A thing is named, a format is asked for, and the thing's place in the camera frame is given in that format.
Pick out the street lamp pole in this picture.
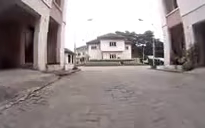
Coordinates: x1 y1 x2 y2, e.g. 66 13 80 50
137 17 157 69

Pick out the green bush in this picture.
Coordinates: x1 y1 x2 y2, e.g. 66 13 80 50
181 44 200 72

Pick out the pale building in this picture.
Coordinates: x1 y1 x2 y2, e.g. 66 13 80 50
74 44 90 65

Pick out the beige building with balcony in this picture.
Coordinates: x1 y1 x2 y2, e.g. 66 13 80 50
158 0 205 70

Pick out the beige building with pillars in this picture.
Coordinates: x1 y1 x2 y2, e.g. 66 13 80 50
0 0 69 72

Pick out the low hedge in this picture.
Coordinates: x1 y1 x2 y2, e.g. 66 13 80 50
77 59 145 67

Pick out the grey brick paved road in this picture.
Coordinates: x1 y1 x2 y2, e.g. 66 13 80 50
0 65 205 128

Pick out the group of trees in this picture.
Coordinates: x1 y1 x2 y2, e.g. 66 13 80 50
114 29 165 60

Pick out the small building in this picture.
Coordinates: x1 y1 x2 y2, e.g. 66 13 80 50
63 47 77 66

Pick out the white house with dark roof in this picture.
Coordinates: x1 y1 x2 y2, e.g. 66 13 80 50
85 32 133 61

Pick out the pale vehicle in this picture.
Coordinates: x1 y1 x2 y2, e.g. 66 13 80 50
143 55 165 67

